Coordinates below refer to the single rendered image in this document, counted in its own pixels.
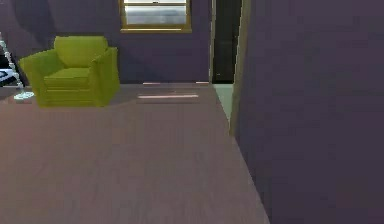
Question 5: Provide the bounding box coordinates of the wooden framed window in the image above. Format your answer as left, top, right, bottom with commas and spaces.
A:
118, 0, 193, 34

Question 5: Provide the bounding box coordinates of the green armchair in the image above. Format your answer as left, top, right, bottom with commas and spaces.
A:
18, 35, 121, 109

